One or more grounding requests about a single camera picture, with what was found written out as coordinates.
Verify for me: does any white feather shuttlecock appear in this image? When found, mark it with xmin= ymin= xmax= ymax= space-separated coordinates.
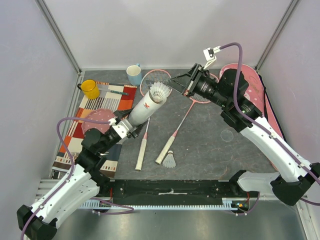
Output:
xmin=149 ymin=82 xmax=171 ymax=103

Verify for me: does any white shuttlecock tube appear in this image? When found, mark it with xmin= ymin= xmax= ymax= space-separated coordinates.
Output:
xmin=129 ymin=89 xmax=167 ymax=126

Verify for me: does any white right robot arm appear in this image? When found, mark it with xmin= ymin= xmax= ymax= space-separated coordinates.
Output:
xmin=164 ymin=64 xmax=320 ymax=206

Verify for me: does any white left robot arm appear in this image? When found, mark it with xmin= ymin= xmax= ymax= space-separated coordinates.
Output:
xmin=17 ymin=106 xmax=151 ymax=240

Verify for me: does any pink badminton racket right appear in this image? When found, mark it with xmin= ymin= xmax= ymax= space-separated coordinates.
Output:
xmin=154 ymin=71 xmax=220 ymax=165

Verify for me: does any pink badminton racket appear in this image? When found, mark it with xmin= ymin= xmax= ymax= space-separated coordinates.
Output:
xmin=135 ymin=69 xmax=171 ymax=172
xmin=154 ymin=71 xmax=220 ymax=165

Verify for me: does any pink badminton racket left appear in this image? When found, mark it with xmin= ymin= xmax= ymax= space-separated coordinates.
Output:
xmin=135 ymin=69 xmax=171 ymax=172

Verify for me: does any pink dotted plate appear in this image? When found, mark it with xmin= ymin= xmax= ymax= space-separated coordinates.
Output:
xmin=82 ymin=108 xmax=116 ymax=134

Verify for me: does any colourful patchwork placemat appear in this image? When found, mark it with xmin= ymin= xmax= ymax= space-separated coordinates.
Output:
xmin=64 ymin=81 xmax=137 ymax=178

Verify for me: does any light blue mug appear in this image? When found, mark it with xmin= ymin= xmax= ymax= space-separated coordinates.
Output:
xmin=126 ymin=63 xmax=142 ymax=86

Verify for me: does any pink sport racket bag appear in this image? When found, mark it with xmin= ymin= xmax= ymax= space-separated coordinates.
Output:
xmin=218 ymin=63 xmax=285 ymax=141

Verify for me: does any yellow enamel mug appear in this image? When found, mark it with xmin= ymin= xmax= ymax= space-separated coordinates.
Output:
xmin=77 ymin=79 xmax=100 ymax=100

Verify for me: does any white shuttlecock bottom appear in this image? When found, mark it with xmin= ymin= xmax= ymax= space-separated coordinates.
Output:
xmin=162 ymin=150 xmax=176 ymax=169

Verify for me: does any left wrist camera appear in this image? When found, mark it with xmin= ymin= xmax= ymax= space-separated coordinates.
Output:
xmin=109 ymin=118 xmax=133 ymax=139

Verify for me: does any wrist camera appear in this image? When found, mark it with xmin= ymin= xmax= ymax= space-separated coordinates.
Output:
xmin=203 ymin=46 xmax=221 ymax=70
xmin=109 ymin=118 xmax=133 ymax=139

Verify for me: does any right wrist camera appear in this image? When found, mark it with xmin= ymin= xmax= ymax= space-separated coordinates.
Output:
xmin=203 ymin=46 xmax=221 ymax=70

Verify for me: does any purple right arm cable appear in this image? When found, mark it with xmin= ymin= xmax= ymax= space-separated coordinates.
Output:
xmin=219 ymin=42 xmax=320 ymax=207

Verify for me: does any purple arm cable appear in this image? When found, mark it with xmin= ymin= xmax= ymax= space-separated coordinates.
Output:
xmin=219 ymin=42 xmax=320 ymax=207
xmin=18 ymin=117 xmax=136 ymax=240

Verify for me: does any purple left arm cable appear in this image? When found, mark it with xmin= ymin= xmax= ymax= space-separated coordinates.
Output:
xmin=18 ymin=117 xmax=136 ymax=240

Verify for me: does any aluminium frame post right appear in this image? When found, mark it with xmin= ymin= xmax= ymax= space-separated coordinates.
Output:
xmin=254 ymin=0 xmax=301 ymax=73

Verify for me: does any aluminium frame post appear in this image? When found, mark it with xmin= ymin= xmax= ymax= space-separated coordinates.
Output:
xmin=35 ymin=0 xmax=82 ymax=75
xmin=254 ymin=0 xmax=301 ymax=73

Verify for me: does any white slotted cable duct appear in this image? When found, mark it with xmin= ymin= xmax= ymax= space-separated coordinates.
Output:
xmin=79 ymin=198 xmax=249 ymax=211

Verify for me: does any aluminium frame post left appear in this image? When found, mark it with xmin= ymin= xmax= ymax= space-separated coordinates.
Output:
xmin=35 ymin=0 xmax=82 ymax=75

